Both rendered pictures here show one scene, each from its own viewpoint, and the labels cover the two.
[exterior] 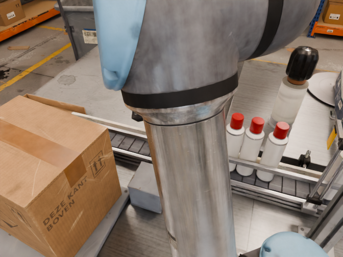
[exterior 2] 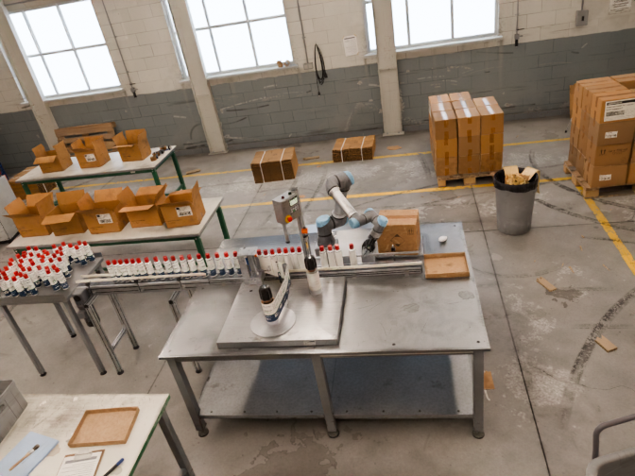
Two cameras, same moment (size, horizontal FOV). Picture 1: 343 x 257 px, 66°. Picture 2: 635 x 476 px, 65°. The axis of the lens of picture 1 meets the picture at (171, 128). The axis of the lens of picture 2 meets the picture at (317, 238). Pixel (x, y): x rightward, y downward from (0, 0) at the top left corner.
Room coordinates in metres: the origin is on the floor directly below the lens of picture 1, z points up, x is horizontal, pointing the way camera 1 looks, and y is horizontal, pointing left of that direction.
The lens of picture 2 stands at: (3.66, -0.68, 2.99)
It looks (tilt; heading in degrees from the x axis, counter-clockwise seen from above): 30 degrees down; 173
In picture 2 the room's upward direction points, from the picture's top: 11 degrees counter-clockwise
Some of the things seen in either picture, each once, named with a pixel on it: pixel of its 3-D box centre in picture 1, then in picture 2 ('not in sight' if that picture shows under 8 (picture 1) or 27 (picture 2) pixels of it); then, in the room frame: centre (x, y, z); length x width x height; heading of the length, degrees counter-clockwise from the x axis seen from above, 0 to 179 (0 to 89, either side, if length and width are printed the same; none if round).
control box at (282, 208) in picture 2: not in sight; (286, 208); (0.35, -0.46, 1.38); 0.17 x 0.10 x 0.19; 125
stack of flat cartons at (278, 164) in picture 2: not in sight; (275, 164); (-3.74, -0.24, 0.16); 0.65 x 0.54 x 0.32; 74
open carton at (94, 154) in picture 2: not in sight; (90, 152); (-3.75, -2.78, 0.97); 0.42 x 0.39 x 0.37; 157
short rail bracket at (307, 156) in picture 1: (302, 163); not in sight; (0.55, -0.42, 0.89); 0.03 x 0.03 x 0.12; 70
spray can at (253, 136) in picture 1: (250, 147); (332, 257); (0.53, -0.23, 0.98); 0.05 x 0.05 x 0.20
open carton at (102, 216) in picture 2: not in sight; (104, 212); (-1.43, -2.22, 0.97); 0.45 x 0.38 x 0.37; 163
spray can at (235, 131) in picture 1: (231, 143); (338, 256); (0.55, -0.18, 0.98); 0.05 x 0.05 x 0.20
